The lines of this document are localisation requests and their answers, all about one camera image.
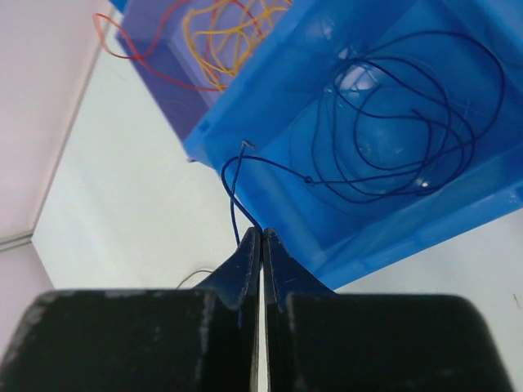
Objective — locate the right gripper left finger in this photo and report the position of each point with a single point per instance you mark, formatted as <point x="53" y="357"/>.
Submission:
<point x="198" y="339"/>

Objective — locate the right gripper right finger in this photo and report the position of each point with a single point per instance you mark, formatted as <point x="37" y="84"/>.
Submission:
<point x="318" y="340"/>

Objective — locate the near blue bin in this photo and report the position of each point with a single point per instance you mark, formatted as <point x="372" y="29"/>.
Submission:
<point x="363" y="132"/>

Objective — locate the middle lavender bin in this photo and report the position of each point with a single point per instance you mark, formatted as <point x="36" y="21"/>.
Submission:
<point x="187" y="53"/>

